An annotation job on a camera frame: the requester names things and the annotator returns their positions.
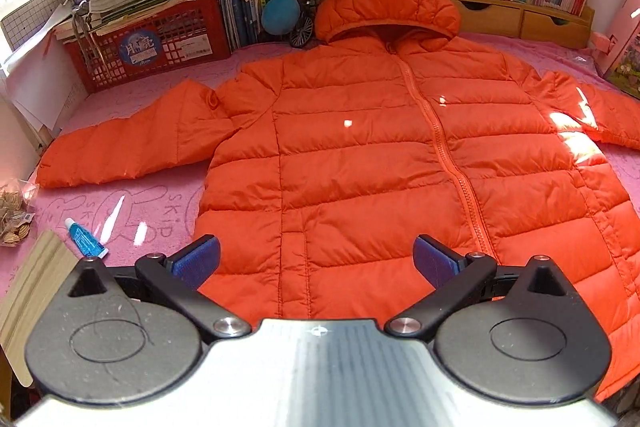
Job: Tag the beige cardboard board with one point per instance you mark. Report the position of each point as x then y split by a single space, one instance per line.
35 287

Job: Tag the grid cutting mat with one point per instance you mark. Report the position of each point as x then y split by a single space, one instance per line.
30 12

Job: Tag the bag of wooden pieces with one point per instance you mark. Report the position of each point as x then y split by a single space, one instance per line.
15 212

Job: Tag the black miniature bicycle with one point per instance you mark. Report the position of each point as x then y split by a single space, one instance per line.
300 34

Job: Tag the white paper sheets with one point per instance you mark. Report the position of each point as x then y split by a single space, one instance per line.
30 77

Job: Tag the large red plastic basket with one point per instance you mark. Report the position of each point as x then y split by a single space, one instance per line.
85 57

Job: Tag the white board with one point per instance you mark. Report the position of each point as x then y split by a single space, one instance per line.
605 2

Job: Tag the blue and white tube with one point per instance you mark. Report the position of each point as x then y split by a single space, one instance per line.
85 239

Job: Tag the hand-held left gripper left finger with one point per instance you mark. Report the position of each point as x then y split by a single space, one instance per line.
197 257

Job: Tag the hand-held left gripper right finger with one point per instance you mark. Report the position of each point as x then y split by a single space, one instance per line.
435 257

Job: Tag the pink house-shaped box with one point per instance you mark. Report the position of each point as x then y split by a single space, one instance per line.
625 52

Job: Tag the pink rabbit-print blanket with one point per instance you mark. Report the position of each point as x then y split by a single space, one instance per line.
125 207

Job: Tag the orange puffer jacket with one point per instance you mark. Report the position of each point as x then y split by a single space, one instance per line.
350 157

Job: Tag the blue round plush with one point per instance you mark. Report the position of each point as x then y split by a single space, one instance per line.
280 14

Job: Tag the wooden drawer organizer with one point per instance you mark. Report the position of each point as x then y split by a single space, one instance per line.
500 22

